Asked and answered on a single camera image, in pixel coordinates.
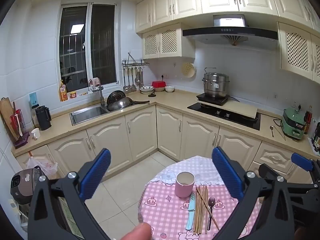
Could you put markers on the pink cloth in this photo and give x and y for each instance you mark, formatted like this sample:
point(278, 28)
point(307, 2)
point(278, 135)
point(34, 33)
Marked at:
point(95, 81)

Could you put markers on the cream lower kitchen cabinets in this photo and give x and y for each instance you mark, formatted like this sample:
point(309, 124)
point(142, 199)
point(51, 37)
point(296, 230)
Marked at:
point(140, 130)

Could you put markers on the steel steamer pot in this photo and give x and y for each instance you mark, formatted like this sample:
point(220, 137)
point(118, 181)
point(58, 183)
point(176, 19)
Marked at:
point(215, 85)

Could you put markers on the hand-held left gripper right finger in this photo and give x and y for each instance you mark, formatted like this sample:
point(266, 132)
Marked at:
point(227, 175)

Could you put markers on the steel sink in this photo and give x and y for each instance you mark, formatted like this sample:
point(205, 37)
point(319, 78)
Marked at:
point(87, 113)

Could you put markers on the steel wok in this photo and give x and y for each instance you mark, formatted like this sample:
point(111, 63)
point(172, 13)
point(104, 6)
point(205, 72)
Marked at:
point(122, 103)

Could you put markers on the black kettle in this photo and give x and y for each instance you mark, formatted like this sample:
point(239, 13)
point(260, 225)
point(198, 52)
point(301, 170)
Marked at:
point(43, 117)

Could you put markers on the brown rice cooker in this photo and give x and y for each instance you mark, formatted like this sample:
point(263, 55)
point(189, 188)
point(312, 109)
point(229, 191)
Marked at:
point(23, 187)

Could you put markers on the black colander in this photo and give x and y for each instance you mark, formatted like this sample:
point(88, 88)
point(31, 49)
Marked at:
point(115, 96)

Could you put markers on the person's left hand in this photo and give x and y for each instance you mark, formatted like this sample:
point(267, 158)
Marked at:
point(137, 232)

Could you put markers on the steel tongs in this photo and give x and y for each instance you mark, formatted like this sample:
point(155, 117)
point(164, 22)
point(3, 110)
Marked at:
point(280, 133)

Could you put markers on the hanging steel ladle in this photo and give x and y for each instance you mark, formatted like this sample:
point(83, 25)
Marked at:
point(129, 86)
point(125, 87)

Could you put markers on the teal knife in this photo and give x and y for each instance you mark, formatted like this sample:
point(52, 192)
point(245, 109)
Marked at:
point(191, 210)

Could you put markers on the stack of patterned bowls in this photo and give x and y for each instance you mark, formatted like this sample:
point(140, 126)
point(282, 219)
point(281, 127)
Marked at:
point(146, 90)

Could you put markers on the cream upper wall cabinets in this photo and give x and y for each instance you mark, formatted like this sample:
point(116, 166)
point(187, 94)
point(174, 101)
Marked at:
point(187, 0)

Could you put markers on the bundle of wooden chopsticks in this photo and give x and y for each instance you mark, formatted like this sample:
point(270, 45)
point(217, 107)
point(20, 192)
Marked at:
point(200, 210)

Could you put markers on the purple utensil stand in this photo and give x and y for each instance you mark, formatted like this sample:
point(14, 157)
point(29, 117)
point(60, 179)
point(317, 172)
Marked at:
point(21, 137)

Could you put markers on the round yellow wall strainer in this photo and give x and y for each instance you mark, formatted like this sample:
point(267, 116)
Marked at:
point(188, 70)

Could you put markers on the orange dish soap bottle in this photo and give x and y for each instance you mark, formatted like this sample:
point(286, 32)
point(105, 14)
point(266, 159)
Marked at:
point(63, 92)

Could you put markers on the black induction cooker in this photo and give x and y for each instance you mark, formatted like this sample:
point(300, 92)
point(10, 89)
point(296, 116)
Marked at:
point(212, 99)

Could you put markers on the green electric cooker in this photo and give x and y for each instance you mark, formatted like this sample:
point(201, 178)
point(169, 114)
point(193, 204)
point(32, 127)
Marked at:
point(292, 123)

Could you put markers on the black glass gas stove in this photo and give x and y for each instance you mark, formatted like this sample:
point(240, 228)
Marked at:
point(232, 120)

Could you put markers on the white plastic bag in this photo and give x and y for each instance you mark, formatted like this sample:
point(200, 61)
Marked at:
point(43, 166)

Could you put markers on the small red jar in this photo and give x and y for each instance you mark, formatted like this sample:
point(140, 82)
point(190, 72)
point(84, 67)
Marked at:
point(73, 95)

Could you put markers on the white bowl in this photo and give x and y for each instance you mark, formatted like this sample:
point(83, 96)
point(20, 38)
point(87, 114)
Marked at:
point(169, 89)

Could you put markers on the steel faucet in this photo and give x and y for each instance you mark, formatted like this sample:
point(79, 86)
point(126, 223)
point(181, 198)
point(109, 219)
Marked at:
point(101, 95)

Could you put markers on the light blue box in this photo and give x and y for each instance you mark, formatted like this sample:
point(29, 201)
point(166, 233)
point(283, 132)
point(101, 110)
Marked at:
point(33, 98)

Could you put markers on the wall utensil rack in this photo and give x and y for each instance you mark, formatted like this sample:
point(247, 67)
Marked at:
point(135, 62)

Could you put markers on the steel spoon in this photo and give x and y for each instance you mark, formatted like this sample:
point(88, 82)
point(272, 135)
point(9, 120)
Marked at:
point(271, 128)

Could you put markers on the dark kitchen window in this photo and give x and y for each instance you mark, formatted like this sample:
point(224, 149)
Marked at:
point(102, 50)

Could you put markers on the hanging steel spatula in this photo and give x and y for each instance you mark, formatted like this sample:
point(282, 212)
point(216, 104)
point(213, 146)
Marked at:
point(133, 87)

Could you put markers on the dark spoon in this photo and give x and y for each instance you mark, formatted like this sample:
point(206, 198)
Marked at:
point(211, 202)

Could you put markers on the dark red sauce bottle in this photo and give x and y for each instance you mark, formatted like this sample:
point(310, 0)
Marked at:
point(308, 122)

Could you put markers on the pink cup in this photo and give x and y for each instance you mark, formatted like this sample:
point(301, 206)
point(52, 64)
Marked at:
point(184, 186)

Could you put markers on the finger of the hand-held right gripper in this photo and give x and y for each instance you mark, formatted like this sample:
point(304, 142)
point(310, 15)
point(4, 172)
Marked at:
point(302, 161)
point(267, 171)

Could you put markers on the hanging steel skimmer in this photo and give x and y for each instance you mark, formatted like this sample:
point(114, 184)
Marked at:
point(137, 80)

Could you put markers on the small white cup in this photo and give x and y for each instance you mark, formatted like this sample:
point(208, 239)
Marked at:
point(35, 133)

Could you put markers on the red bowl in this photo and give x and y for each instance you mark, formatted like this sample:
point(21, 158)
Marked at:
point(158, 84)

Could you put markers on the black range hood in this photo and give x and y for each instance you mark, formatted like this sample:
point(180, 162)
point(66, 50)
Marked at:
point(225, 33)

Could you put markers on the wooden cutting board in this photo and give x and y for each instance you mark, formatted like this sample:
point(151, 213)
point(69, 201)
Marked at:
point(6, 112)

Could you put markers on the pink checkered tablecloth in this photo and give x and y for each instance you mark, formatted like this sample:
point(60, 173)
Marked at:
point(165, 217)

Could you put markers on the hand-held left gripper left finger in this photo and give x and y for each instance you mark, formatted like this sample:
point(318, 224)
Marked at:
point(96, 175)

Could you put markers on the small lattice door cabinet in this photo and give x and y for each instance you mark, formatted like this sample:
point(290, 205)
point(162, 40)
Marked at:
point(168, 41)

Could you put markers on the large lattice door cabinet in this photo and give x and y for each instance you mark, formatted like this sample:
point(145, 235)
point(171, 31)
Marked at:
point(297, 50)

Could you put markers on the dark bottles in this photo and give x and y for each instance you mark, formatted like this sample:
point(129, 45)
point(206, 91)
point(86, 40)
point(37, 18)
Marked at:
point(317, 137)

